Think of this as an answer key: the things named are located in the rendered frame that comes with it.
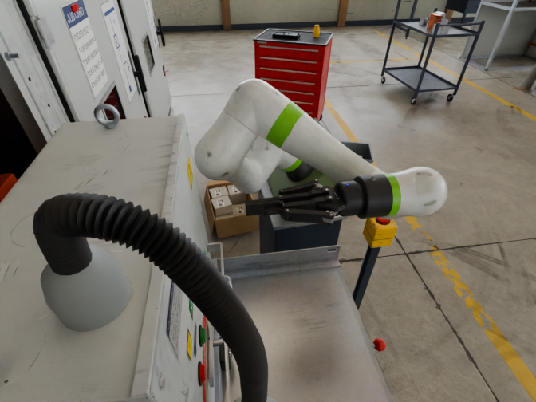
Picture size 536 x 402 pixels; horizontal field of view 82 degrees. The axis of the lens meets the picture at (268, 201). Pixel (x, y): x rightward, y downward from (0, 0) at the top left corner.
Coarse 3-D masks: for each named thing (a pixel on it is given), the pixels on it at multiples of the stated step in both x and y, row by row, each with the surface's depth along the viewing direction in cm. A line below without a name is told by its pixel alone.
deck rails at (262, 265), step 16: (240, 256) 94; (256, 256) 95; (272, 256) 96; (288, 256) 97; (304, 256) 98; (320, 256) 99; (336, 256) 101; (224, 272) 97; (240, 272) 97; (256, 272) 97; (272, 272) 97; (288, 272) 97
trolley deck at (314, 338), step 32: (256, 288) 93; (288, 288) 93; (320, 288) 93; (256, 320) 86; (288, 320) 86; (320, 320) 86; (352, 320) 86; (288, 352) 79; (320, 352) 79; (352, 352) 79; (224, 384) 73; (288, 384) 73; (320, 384) 73; (352, 384) 73; (384, 384) 73
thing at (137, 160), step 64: (64, 128) 56; (128, 128) 56; (64, 192) 42; (128, 192) 42; (0, 256) 33; (128, 256) 33; (0, 320) 28; (128, 320) 28; (0, 384) 24; (64, 384) 24; (128, 384) 24
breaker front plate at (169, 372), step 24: (192, 168) 65; (192, 192) 61; (192, 216) 58; (192, 240) 54; (168, 288) 33; (192, 336) 45; (168, 360) 30; (192, 360) 43; (168, 384) 29; (192, 384) 41
